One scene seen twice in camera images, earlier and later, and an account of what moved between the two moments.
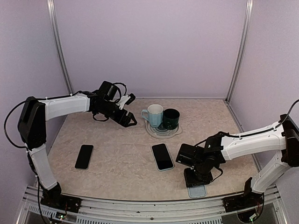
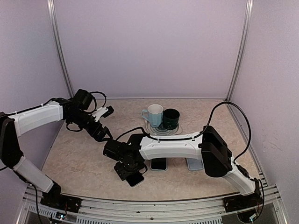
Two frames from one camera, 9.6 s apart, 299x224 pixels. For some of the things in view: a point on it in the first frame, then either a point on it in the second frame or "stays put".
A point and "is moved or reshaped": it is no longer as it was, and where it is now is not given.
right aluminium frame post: x=245 y=34 stays put
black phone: x=84 y=158 to x=135 y=178
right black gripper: x=189 y=179 to x=123 y=173
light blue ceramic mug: x=155 y=115 stays put
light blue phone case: x=197 y=191 is moved or reshaped
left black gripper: x=125 y=122 to x=98 y=137
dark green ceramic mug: x=171 y=118 stays put
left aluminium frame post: x=53 y=25 stays put
